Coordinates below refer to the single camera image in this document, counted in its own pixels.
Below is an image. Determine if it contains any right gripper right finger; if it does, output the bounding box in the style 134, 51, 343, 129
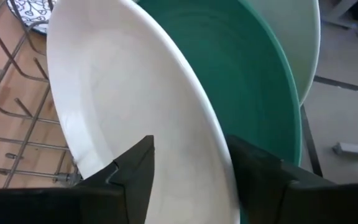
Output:
227, 135, 358, 224

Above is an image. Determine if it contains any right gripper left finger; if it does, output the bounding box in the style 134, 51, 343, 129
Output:
0, 135, 155, 224

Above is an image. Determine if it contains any green plate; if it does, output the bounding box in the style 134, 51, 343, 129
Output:
137, 0, 303, 224

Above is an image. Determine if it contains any pale blue plate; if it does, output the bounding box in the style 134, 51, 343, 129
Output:
247, 0, 321, 106

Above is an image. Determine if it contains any blue white patterned plate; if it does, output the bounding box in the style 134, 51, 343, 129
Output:
6, 0, 57, 35

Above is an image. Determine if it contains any grey table leg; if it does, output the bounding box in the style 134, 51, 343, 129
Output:
332, 141, 358, 162

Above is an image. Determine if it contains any black aluminium table frame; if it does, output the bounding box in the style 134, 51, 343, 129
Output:
299, 104, 324, 177

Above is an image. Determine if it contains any metal wire dish rack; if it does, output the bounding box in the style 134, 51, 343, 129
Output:
0, 0, 83, 189

